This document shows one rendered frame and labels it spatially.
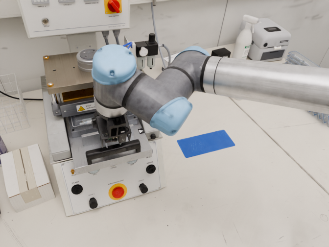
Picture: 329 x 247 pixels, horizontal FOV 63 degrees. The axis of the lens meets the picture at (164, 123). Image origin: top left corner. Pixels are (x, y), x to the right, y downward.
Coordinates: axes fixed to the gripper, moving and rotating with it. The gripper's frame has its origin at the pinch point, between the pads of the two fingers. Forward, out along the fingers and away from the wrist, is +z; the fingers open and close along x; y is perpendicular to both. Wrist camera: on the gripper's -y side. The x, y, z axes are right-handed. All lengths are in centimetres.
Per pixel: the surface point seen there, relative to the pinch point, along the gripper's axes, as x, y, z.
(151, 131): 13.4, 0.6, 4.2
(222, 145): 46, 5, 25
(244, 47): 85, -45, 28
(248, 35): 86, -48, 23
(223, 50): 75, -49, 33
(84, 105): -4.7, -10.5, -0.3
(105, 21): 7.6, -37.2, -5.9
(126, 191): 2.7, 13.6, 18.4
